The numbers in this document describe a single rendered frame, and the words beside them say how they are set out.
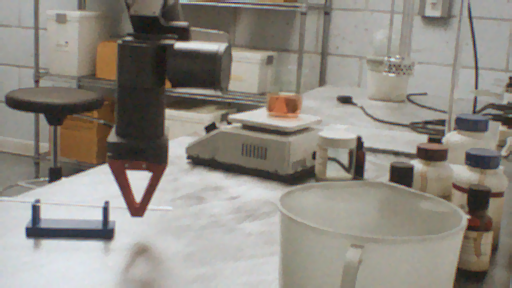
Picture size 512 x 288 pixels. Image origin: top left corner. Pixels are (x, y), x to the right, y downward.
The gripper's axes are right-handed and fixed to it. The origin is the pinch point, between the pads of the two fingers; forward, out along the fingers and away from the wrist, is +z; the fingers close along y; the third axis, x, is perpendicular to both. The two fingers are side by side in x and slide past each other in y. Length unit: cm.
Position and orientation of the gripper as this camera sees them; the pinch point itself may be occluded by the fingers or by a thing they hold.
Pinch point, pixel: (137, 209)
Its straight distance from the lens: 87.1
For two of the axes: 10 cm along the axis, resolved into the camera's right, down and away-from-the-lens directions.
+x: -9.9, -0.4, -1.1
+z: -0.6, 9.8, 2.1
